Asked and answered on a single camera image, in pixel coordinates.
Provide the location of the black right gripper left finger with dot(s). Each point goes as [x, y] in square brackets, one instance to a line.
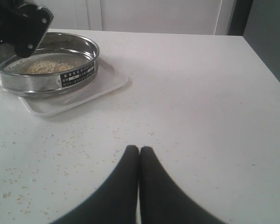
[115, 201]

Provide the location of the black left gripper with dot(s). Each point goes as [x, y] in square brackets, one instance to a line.
[23, 25]

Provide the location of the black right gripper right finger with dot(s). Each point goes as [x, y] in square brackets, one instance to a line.
[161, 199]

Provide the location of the yellow millet grains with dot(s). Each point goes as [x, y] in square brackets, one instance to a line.
[46, 67]

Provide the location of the round stainless steel sieve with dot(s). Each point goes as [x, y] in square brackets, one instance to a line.
[76, 50]

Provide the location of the white plastic tray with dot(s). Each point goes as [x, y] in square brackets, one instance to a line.
[107, 80]

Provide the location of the white cabinet doors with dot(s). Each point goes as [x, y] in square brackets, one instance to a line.
[195, 17]

